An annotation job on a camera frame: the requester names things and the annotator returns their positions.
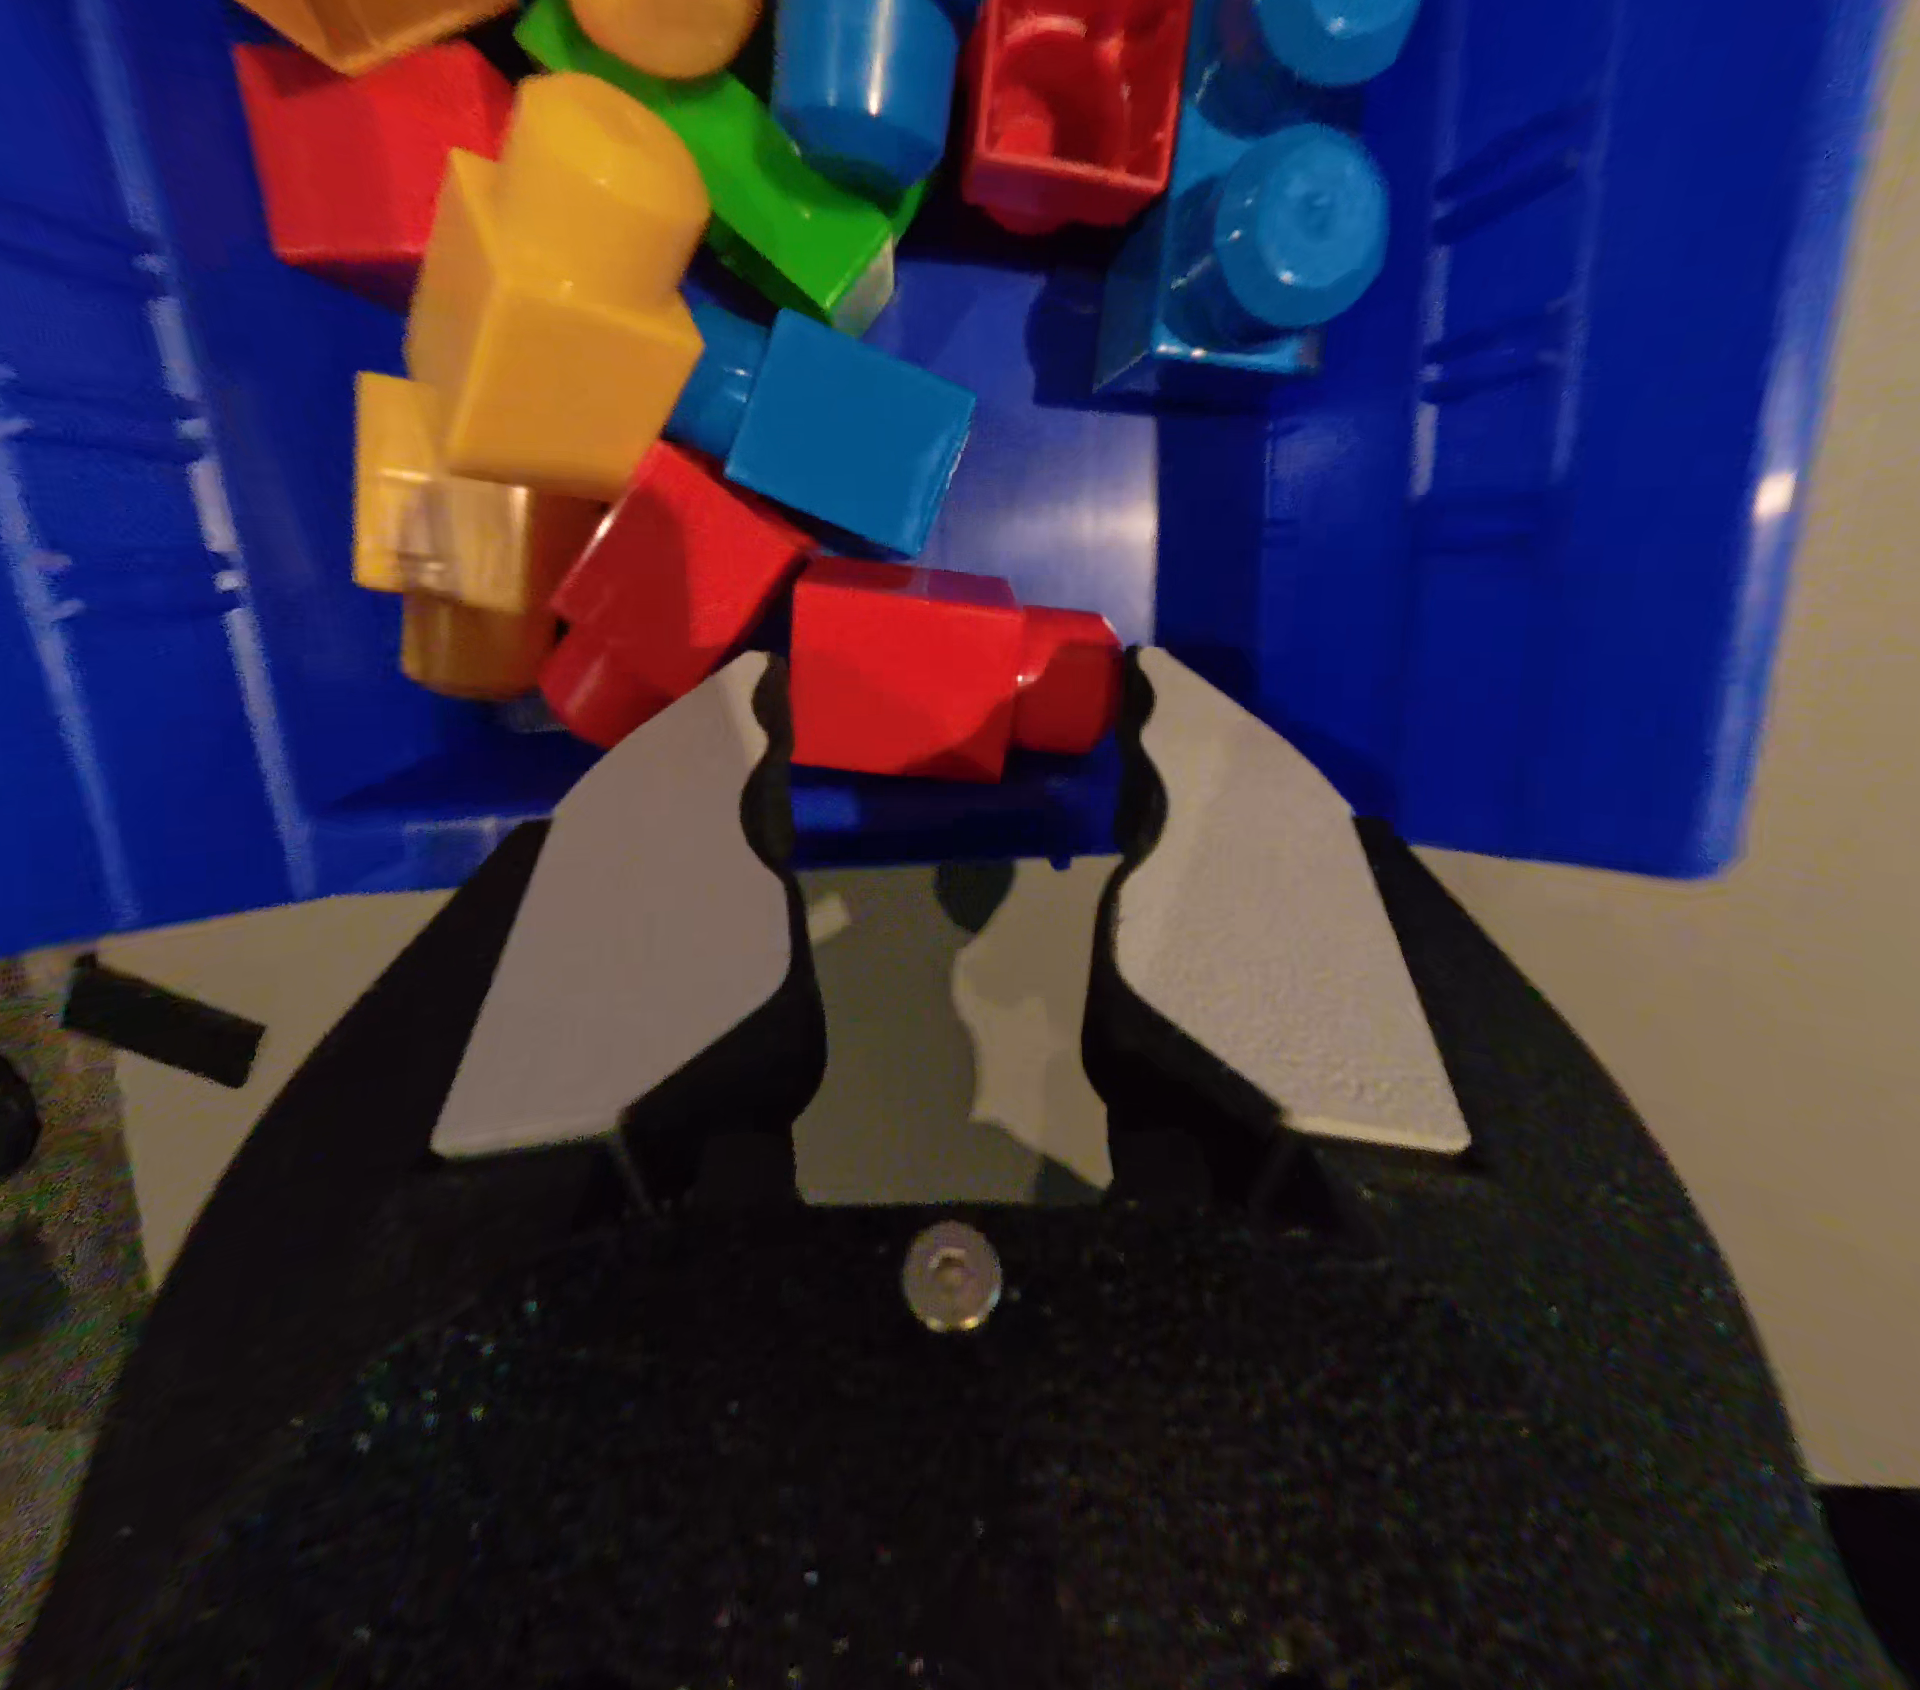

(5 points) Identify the red mega block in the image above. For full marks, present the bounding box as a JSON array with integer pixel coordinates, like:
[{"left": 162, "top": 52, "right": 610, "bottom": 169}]
[{"left": 785, "top": 559, "right": 1127, "bottom": 786}]

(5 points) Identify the black bar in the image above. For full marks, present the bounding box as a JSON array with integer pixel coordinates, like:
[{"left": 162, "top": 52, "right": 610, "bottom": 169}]
[{"left": 60, "top": 953, "right": 268, "bottom": 1092}]

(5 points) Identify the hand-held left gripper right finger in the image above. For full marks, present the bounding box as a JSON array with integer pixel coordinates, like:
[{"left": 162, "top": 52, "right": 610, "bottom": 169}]
[{"left": 1079, "top": 647, "right": 1473, "bottom": 1159}]

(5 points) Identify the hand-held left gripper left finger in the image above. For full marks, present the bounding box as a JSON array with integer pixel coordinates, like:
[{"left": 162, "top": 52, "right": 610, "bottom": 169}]
[{"left": 429, "top": 650, "right": 829, "bottom": 1162}]

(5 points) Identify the pile of colourful blocks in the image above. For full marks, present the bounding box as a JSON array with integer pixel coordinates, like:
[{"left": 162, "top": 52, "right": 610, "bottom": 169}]
[{"left": 65, "top": 0, "right": 1435, "bottom": 751}]

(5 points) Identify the blue plastic bin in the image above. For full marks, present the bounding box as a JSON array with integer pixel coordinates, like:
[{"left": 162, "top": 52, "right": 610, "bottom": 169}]
[{"left": 0, "top": 0, "right": 1920, "bottom": 960}]

